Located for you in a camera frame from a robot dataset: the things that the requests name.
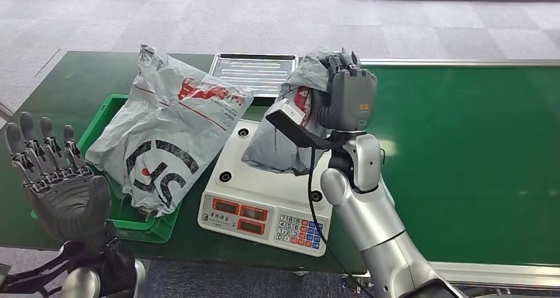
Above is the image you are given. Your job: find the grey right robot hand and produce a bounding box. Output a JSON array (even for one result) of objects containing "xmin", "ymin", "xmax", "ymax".
[{"xmin": 317, "ymin": 50, "xmax": 378, "ymax": 133}]

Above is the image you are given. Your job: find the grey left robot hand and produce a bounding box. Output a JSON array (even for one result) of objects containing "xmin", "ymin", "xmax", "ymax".
[{"xmin": 4, "ymin": 111, "xmax": 112, "ymax": 244}]

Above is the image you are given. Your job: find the small grey package red print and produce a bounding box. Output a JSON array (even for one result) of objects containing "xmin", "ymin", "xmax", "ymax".
[{"xmin": 241, "ymin": 47, "xmax": 362, "ymax": 176}]

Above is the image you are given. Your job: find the large grey package black logo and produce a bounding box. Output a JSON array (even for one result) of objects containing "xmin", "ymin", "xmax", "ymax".
[{"xmin": 85, "ymin": 44, "xmax": 255, "ymax": 218}]

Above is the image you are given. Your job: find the green plastic bin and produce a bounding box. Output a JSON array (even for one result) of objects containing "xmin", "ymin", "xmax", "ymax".
[{"xmin": 30, "ymin": 94, "xmax": 182, "ymax": 244}]

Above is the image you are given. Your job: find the silver metal tray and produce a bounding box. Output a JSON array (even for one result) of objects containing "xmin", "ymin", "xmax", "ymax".
[{"xmin": 208, "ymin": 53, "xmax": 299, "ymax": 99}]

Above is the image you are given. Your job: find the white electronic scale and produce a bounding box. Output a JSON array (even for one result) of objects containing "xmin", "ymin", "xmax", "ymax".
[{"xmin": 197, "ymin": 119, "xmax": 333, "ymax": 258}]

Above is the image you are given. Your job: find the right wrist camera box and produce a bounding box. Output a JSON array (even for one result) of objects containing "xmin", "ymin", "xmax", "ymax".
[{"xmin": 265, "ymin": 98, "xmax": 333, "ymax": 150}]

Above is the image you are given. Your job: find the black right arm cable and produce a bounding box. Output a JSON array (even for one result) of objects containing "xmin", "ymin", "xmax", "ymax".
[{"xmin": 307, "ymin": 146, "xmax": 377, "ymax": 298}]

